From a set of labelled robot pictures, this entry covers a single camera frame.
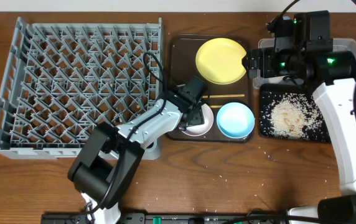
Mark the black waste tray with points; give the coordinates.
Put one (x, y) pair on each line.
(265, 93)

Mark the clear plastic bin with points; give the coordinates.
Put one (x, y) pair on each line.
(339, 44)

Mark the light blue bowl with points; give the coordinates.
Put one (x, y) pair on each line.
(235, 120)

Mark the yellow plate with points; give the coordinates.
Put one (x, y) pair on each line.
(219, 61)

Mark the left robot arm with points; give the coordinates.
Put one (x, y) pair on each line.
(106, 165)

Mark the wooden chopstick upper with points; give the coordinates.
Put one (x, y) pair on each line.
(225, 96)

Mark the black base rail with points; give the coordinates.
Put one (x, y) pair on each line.
(138, 218)

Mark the grey dish rack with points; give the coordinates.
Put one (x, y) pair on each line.
(62, 80)

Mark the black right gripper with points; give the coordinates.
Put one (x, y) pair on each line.
(266, 55)

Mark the brown serving tray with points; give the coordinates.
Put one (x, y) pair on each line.
(182, 68)

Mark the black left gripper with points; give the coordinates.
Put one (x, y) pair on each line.
(193, 117)

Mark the rice leftovers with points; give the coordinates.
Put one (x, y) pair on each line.
(291, 116)

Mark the pink bowl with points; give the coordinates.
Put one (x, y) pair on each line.
(201, 129)

